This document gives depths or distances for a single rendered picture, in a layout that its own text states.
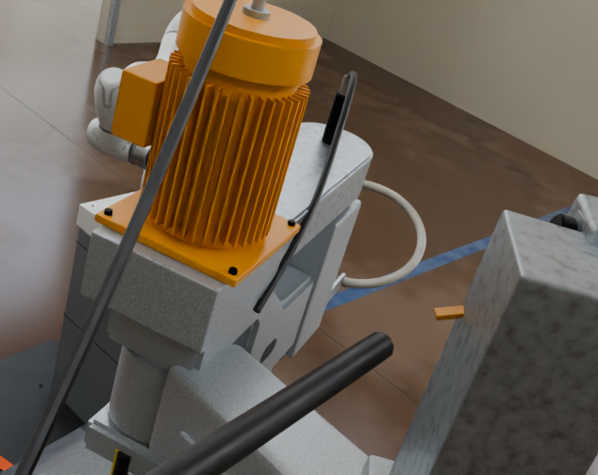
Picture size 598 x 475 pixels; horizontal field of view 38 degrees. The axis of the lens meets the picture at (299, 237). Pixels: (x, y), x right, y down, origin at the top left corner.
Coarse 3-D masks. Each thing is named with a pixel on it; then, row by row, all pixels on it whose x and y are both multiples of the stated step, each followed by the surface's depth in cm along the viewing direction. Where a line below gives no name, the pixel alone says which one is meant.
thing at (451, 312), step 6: (450, 306) 122; (456, 306) 122; (462, 306) 122; (438, 312) 121; (444, 312) 121; (450, 312) 121; (456, 312) 121; (462, 312) 121; (438, 318) 121; (444, 318) 121; (450, 318) 121; (456, 318) 121
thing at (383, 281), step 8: (368, 184) 308; (376, 184) 308; (384, 192) 307; (392, 192) 306; (392, 200) 306; (400, 200) 304; (408, 208) 302; (416, 216) 299; (416, 224) 298; (416, 232) 297; (424, 232) 295; (424, 240) 293; (416, 248) 291; (424, 248) 291; (416, 256) 287; (408, 264) 285; (416, 264) 286; (400, 272) 282; (408, 272) 284; (344, 280) 278; (352, 280) 278; (360, 280) 278; (368, 280) 278; (376, 280) 279; (384, 280) 279; (392, 280) 280
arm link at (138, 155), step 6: (132, 144) 241; (132, 150) 241; (138, 150) 240; (144, 150) 240; (132, 156) 241; (138, 156) 241; (144, 156) 240; (132, 162) 243; (138, 162) 242; (144, 162) 241; (144, 168) 243
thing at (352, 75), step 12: (348, 96) 196; (348, 108) 194; (336, 132) 190; (336, 144) 189; (324, 168) 185; (324, 180) 183; (312, 204) 179; (300, 228) 176; (300, 240) 175; (288, 252) 172; (288, 264) 172; (276, 276) 169; (264, 300) 166
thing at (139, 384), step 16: (128, 352) 164; (128, 368) 165; (144, 368) 162; (160, 368) 162; (128, 384) 165; (144, 384) 163; (160, 384) 162; (112, 400) 172; (128, 400) 167; (144, 400) 165; (160, 400) 164; (112, 416) 172; (128, 416) 168; (144, 416) 166; (128, 432) 169; (144, 432) 168
